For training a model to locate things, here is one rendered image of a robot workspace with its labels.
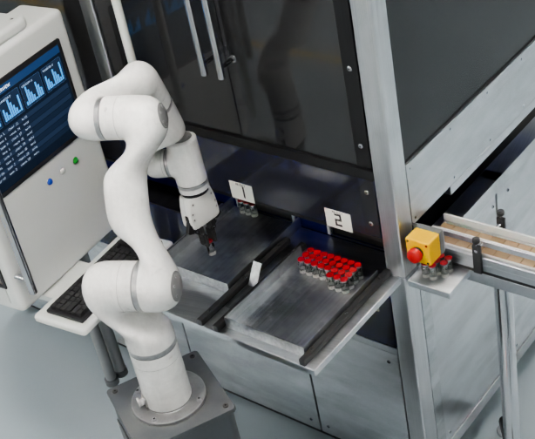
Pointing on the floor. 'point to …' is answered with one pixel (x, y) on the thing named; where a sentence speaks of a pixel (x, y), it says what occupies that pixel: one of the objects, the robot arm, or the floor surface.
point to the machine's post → (393, 206)
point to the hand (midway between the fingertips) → (207, 236)
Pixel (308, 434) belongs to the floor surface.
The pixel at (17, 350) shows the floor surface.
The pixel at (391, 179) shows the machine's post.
